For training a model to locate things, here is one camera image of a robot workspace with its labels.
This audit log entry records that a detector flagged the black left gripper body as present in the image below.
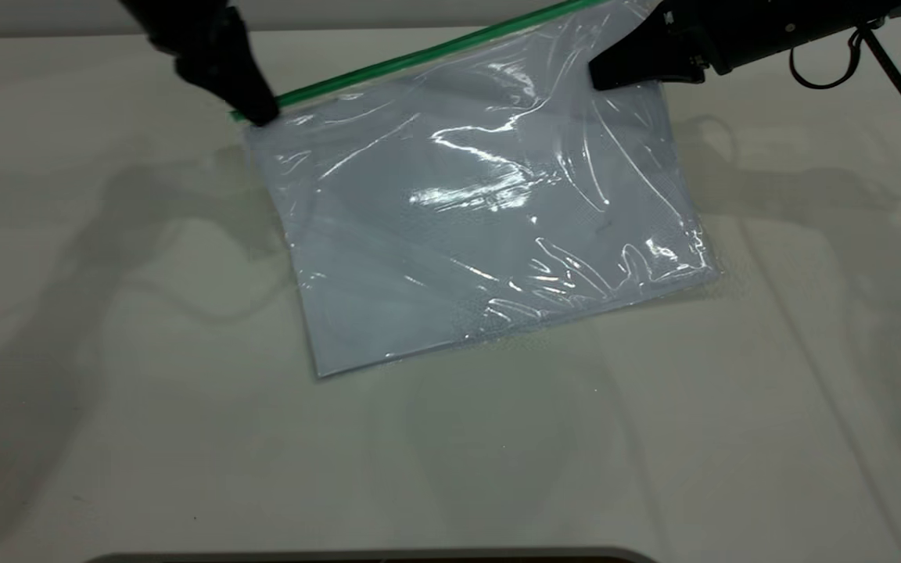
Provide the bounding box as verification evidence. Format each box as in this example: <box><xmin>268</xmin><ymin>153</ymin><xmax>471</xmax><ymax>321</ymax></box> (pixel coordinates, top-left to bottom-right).
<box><xmin>118</xmin><ymin>0</ymin><xmax>252</xmax><ymax>79</ymax></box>

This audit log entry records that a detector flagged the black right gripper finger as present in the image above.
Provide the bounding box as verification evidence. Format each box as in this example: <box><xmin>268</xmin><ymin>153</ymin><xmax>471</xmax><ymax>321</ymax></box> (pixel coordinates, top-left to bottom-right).
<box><xmin>593</xmin><ymin>52</ymin><xmax>706</xmax><ymax>91</ymax></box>
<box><xmin>589</xmin><ymin>12</ymin><xmax>687</xmax><ymax>88</ymax></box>

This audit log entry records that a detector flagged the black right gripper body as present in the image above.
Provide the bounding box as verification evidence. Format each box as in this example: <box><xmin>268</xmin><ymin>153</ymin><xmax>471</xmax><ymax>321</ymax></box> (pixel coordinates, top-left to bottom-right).
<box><xmin>656</xmin><ymin>0</ymin><xmax>794</xmax><ymax>81</ymax></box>

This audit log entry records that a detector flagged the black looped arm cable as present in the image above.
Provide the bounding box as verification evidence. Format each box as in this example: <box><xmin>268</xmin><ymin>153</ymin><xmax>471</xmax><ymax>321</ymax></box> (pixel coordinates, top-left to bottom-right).
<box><xmin>789</xmin><ymin>22</ymin><xmax>885</xmax><ymax>91</ymax></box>

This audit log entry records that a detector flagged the clear plastic green-zipper bag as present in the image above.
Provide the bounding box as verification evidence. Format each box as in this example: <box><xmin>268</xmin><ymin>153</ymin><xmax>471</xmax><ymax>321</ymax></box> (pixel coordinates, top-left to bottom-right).
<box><xmin>230</xmin><ymin>0</ymin><xmax>721</xmax><ymax>379</ymax></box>

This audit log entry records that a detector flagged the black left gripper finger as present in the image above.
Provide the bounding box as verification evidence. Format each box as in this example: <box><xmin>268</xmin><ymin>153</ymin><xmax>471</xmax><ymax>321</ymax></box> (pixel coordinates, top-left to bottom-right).
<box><xmin>177</xmin><ymin>48</ymin><xmax>262</xmax><ymax>126</ymax></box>
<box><xmin>212</xmin><ymin>43</ymin><xmax>280</xmax><ymax>126</ymax></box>

